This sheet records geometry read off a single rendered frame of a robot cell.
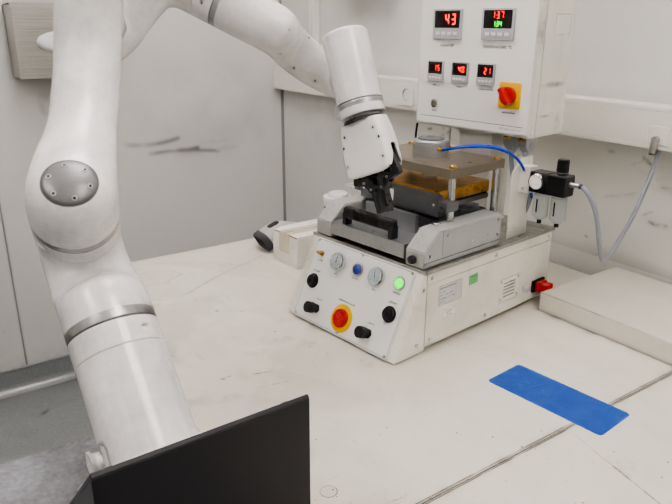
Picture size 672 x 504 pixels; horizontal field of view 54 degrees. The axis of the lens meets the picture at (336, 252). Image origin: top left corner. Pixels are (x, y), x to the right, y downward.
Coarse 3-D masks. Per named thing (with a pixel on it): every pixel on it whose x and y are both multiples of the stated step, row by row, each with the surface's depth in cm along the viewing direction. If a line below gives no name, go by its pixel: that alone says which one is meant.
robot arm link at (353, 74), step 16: (336, 32) 115; (352, 32) 115; (336, 48) 116; (352, 48) 115; (368, 48) 117; (336, 64) 116; (352, 64) 115; (368, 64) 116; (336, 80) 117; (352, 80) 115; (368, 80) 116; (336, 96) 118; (352, 96) 115
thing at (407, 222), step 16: (368, 208) 147; (336, 224) 146; (352, 224) 144; (400, 224) 140; (416, 224) 137; (352, 240) 143; (368, 240) 139; (384, 240) 135; (400, 240) 133; (400, 256) 132
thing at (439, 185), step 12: (396, 180) 145; (408, 180) 145; (420, 180) 145; (432, 180) 145; (444, 180) 145; (456, 180) 145; (468, 180) 145; (480, 180) 145; (444, 192) 136; (456, 192) 139; (468, 192) 142; (480, 192) 145
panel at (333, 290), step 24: (312, 264) 150; (360, 264) 139; (384, 264) 135; (312, 288) 148; (336, 288) 143; (360, 288) 139; (384, 288) 134; (408, 288) 130; (360, 312) 137; (384, 336) 132
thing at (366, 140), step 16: (352, 128) 118; (368, 128) 116; (384, 128) 115; (352, 144) 119; (368, 144) 116; (384, 144) 115; (352, 160) 119; (368, 160) 117; (384, 160) 115; (400, 160) 118; (352, 176) 120
